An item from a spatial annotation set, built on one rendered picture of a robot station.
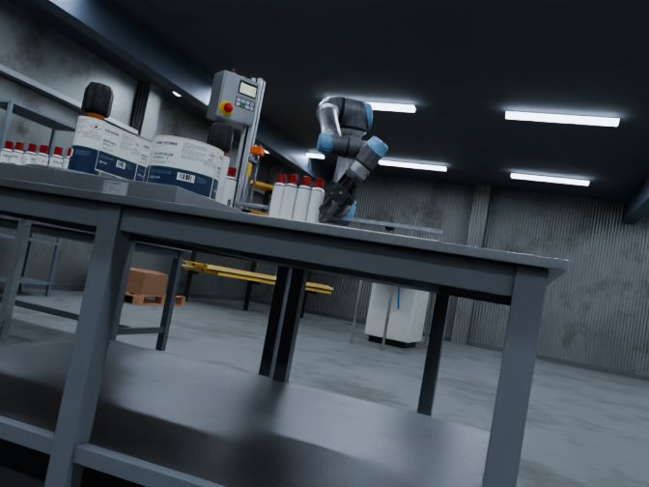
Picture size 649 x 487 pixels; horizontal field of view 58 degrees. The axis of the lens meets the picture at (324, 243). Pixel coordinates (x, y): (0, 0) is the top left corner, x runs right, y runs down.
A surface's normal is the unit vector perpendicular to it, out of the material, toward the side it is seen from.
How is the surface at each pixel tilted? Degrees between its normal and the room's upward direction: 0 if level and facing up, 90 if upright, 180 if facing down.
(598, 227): 90
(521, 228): 90
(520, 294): 90
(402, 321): 90
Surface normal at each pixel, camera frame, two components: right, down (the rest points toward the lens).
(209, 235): -0.30, -0.11
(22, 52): 0.93, 0.15
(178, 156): 0.00, -0.07
